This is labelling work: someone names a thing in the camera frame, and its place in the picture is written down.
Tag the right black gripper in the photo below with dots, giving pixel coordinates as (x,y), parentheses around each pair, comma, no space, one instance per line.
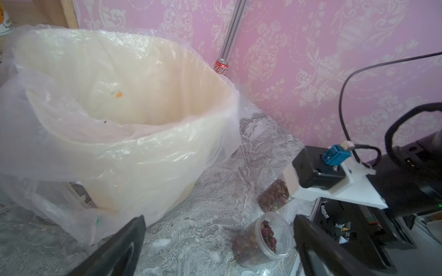
(365,232)

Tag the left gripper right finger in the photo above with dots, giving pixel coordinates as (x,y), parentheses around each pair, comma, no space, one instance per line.
(320,255)

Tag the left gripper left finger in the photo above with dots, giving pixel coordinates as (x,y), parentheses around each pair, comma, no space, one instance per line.
(118,256)

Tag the clear jar flower tea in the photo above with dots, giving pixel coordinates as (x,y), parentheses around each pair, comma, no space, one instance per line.
(275,197)
(267,239)

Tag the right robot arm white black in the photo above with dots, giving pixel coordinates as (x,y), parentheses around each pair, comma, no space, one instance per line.
(409,180)

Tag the clear plastic bin liner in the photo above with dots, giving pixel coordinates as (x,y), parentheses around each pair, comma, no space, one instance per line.
(34,155)

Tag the red cola can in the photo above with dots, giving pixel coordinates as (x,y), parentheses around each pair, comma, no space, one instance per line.
(221,66)

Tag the wooden two-tier shelf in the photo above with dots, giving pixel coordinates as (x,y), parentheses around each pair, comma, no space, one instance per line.
(35,12)

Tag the yellow white can on shelf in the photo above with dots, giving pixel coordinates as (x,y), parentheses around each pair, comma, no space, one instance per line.
(6,25)

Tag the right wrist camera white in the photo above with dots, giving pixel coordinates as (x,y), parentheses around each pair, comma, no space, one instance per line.
(308,177)

